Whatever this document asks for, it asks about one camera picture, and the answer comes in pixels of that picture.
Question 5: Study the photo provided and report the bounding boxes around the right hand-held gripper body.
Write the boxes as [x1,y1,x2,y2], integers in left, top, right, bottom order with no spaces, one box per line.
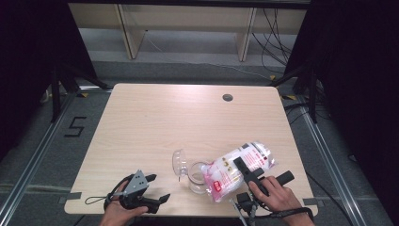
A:
[232,168,295,226]

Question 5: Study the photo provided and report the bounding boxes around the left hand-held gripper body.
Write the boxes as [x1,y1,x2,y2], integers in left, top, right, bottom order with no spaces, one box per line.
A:
[118,169,160,215]

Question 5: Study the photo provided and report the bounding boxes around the red and white sugar bag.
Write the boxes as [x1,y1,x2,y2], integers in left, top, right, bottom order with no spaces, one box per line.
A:
[200,140,279,203]

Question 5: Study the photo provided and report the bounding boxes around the clear glass jar with lid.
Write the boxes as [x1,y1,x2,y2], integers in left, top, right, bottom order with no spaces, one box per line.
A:
[171,149,211,195]

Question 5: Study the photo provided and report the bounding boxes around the person's right hand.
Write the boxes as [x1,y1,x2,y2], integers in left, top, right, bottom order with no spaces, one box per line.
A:
[248,177,307,220]

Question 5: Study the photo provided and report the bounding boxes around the person's left hand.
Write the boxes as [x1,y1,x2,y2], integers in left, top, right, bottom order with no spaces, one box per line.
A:
[100,182,149,226]

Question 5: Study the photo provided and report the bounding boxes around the black metal stand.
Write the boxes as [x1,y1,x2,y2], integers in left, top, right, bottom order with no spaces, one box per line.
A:
[50,62,112,123]
[267,64,319,124]

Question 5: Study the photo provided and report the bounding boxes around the dark curtain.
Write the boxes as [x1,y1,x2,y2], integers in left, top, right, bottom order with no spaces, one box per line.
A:
[0,0,98,161]
[283,0,399,226]

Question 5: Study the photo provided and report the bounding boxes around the light wooden shelf unit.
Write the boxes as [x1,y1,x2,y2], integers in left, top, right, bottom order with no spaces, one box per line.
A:
[69,3,307,62]

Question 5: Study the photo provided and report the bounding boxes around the black left gripper wrist strap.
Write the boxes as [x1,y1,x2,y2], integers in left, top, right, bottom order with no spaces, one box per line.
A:
[84,177,125,211]

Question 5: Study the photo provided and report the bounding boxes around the black floor cable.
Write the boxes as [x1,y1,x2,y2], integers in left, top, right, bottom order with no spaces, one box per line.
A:
[305,172,356,226]

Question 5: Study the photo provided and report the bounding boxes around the metal floor rail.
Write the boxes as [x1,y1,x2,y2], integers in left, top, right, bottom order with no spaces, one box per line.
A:
[0,90,76,220]
[295,93,368,226]

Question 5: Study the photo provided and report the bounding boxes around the thin white floor cable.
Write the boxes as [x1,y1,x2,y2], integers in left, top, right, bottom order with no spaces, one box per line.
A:
[144,29,272,81]

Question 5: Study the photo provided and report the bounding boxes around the bundle of black cables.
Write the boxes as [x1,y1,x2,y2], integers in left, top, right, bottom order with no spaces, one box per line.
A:
[252,8,295,74]

